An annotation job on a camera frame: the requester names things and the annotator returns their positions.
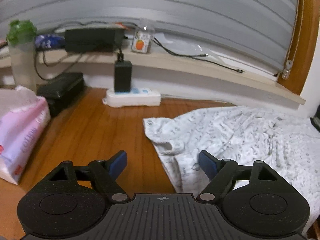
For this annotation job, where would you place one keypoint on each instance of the clear bottle with orange label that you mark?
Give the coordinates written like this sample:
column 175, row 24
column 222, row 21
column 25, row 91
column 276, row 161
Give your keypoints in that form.
column 142, row 42

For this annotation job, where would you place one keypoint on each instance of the white power strip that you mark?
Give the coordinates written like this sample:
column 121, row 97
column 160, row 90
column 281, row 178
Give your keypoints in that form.
column 135, row 98

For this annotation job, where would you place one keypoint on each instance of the green-lid bottle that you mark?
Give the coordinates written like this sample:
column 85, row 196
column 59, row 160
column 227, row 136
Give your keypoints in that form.
column 22, row 55

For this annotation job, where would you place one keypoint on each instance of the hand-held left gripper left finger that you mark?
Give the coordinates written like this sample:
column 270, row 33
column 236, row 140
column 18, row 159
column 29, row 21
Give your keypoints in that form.
column 118, row 162

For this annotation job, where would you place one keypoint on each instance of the blue packet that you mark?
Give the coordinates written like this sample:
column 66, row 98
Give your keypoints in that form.
column 48, row 41

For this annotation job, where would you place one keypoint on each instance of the black power adapter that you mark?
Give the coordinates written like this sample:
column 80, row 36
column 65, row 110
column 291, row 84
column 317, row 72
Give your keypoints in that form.
column 92, row 40

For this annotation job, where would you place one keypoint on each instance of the pink tissue pack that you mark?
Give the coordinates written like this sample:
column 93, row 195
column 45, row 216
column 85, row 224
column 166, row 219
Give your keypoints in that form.
column 20, row 130

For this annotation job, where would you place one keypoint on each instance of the grey window blind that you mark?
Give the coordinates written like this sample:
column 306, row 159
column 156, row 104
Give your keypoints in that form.
column 175, row 2

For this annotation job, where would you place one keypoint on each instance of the beige window sill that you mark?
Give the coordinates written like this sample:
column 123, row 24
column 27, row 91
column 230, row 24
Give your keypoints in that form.
column 190, row 66

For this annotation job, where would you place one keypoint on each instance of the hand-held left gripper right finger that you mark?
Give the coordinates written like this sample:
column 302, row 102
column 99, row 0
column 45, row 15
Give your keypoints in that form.
column 207, row 163

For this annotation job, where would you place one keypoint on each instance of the white patterned pajama pants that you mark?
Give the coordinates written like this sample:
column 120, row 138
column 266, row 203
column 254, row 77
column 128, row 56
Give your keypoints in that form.
column 250, row 135

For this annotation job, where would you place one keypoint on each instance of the wooden window frame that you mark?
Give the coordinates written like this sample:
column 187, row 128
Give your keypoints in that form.
column 305, row 42

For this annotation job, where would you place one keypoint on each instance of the black case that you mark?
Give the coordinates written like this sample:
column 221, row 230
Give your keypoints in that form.
column 60, row 90

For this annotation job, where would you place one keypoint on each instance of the black folded pants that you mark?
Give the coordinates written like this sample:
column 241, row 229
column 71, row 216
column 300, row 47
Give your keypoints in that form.
column 315, row 125

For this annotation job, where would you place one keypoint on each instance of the black plug adapter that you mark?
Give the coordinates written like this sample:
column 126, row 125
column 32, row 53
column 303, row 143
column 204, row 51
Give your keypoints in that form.
column 123, row 76

